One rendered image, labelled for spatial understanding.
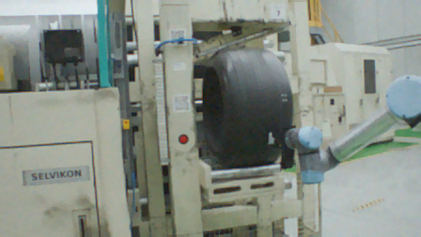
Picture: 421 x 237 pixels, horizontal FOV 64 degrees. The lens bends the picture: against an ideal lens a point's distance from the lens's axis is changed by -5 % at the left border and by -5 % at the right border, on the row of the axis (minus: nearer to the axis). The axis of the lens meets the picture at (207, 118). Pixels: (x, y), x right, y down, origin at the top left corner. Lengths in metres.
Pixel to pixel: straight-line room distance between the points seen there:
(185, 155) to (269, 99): 0.45
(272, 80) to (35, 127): 0.98
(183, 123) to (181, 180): 0.25
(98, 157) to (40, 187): 0.15
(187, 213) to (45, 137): 0.94
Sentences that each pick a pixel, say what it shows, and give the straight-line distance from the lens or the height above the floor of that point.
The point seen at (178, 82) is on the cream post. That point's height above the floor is 1.31.
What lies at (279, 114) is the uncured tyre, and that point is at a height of 1.15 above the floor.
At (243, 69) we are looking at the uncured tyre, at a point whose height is 1.35.
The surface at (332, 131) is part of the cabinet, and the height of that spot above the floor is 0.58.
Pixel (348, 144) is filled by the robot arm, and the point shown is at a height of 1.05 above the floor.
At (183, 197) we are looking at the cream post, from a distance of 1.63.
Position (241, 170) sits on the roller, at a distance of 1.59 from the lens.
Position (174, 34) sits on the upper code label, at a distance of 1.59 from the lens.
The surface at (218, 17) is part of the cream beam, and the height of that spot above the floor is 1.66.
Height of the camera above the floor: 1.23
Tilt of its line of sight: 3 degrees down
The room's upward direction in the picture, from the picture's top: 3 degrees counter-clockwise
